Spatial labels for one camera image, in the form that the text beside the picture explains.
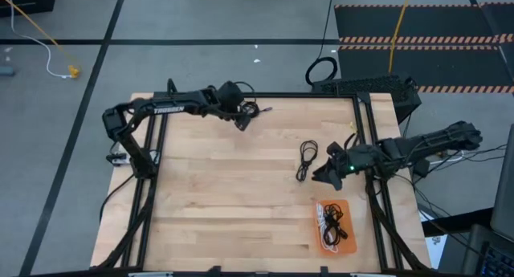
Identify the dark monitor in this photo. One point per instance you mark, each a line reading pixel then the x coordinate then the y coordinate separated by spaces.
pixel 506 196

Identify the orange plastic tray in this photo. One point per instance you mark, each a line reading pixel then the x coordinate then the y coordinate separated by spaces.
pixel 349 229

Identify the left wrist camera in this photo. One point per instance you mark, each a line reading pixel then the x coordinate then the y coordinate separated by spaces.
pixel 243 122

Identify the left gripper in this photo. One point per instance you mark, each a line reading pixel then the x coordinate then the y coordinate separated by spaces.
pixel 231 96

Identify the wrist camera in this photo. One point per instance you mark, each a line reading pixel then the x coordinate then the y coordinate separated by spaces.
pixel 243 122
pixel 333 149

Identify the black aluminium table frame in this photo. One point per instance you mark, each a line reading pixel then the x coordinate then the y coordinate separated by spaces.
pixel 261 95

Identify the black box on floor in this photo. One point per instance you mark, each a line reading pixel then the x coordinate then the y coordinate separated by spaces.
pixel 28 0

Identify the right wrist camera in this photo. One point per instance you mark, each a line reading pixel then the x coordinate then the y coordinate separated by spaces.
pixel 333 149

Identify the silver arm base device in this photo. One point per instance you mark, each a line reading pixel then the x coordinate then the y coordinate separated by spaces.
pixel 118 160

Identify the black side desk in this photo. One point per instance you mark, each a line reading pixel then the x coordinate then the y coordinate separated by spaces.
pixel 454 225

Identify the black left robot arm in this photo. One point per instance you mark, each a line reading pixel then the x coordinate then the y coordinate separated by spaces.
pixel 168 108

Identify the grey floor object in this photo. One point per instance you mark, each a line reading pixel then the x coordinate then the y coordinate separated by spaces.
pixel 6 71

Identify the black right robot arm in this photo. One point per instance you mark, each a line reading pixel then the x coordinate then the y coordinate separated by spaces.
pixel 441 138

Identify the black hazard-striped floor mat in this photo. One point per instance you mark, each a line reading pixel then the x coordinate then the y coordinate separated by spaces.
pixel 441 64

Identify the white paper sheet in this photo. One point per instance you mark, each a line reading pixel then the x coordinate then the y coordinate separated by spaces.
pixel 435 249

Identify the black backlit keyboard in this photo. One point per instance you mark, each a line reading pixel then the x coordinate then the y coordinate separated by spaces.
pixel 498 265

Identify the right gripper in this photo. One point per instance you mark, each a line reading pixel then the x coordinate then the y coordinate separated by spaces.
pixel 361 158

